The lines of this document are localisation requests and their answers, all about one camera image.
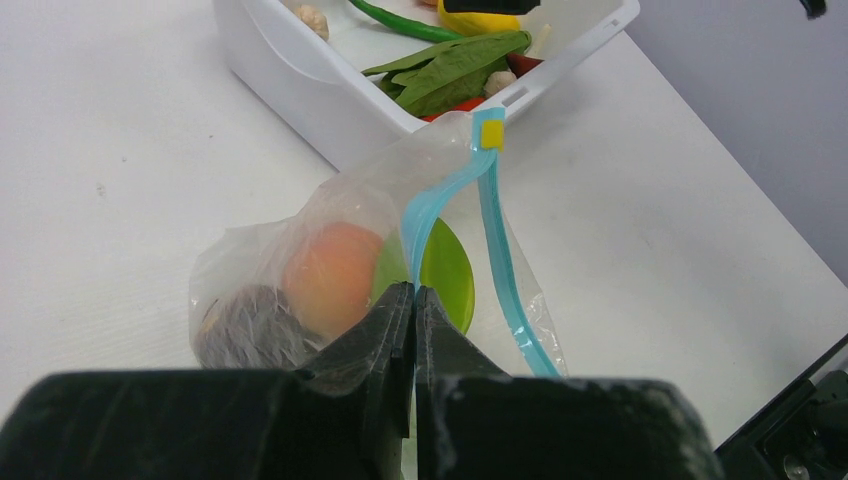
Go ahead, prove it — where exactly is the dark red radish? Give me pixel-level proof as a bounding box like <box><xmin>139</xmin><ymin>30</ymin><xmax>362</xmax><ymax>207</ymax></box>
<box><xmin>506</xmin><ymin>53</ymin><xmax>543</xmax><ymax>78</ymax></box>

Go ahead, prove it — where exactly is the beige mushroom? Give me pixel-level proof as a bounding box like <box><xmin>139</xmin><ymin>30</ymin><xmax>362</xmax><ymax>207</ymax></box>
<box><xmin>483</xmin><ymin>70</ymin><xmax>517</xmax><ymax>99</ymax></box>

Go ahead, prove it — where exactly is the clear zip top bag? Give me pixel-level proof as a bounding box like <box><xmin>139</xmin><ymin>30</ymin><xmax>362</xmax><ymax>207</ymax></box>
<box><xmin>188</xmin><ymin>108</ymin><xmax>567</xmax><ymax>377</ymax></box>

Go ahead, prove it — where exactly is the orange peach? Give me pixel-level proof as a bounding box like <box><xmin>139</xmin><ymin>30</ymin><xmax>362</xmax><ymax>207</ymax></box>
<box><xmin>282</xmin><ymin>222</ymin><xmax>383</xmax><ymax>341</ymax></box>

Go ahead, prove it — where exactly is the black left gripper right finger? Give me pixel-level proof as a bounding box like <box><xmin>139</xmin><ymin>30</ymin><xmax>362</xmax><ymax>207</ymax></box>
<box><xmin>415</xmin><ymin>287</ymin><xmax>724</xmax><ymax>479</ymax></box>

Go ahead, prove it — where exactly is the green chili pepper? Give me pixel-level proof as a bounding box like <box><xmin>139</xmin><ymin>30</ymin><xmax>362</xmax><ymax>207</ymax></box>
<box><xmin>349</xmin><ymin>0</ymin><xmax>462</xmax><ymax>43</ymax></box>

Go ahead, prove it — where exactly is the green leafy vegetable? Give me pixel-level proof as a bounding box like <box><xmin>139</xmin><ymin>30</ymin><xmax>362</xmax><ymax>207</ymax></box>
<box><xmin>362</xmin><ymin>30</ymin><xmax>532</xmax><ymax>117</ymax></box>

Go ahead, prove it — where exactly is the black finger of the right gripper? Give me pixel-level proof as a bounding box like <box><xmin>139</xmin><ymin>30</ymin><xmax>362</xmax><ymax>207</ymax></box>
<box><xmin>442</xmin><ymin>0</ymin><xmax>540</xmax><ymax>15</ymax></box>

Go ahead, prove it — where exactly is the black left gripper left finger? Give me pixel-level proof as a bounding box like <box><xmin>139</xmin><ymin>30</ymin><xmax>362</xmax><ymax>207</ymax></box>
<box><xmin>1</xmin><ymin>283</ymin><xmax>415</xmax><ymax>479</ymax></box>

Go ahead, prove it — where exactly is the beige garlic bulb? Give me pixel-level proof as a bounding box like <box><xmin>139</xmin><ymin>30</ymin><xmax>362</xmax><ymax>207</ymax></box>
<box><xmin>294</xmin><ymin>4</ymin><xmax>330</xmax><ymax>41</ymax></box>

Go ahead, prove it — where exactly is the white plastic bin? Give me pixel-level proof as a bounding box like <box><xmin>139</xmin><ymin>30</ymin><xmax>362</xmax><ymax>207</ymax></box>
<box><xmin>213</xmin><ymin>1</ymin><xmax>640</xmax><ymax>170</ymax></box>

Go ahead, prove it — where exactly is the yellow mango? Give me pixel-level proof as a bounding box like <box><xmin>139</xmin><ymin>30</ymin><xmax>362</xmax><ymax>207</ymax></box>
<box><xmin>436</xmin><ymin>0</ymin><xmax>521</xmax><ymax>36</ymax></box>

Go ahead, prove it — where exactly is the green bell pepper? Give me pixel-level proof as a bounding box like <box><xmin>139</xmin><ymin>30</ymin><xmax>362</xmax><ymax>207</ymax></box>
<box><xmin>370</xmin><ymin>218</ymin><xmax>475</xmax><ymax>334</ymax></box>

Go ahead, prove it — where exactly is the dark red apple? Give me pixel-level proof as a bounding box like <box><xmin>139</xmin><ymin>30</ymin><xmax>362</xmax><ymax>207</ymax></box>
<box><xmin>191</xmin><ymin>284</ymin><xmax>326</xmax><ymax>371</ymax></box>

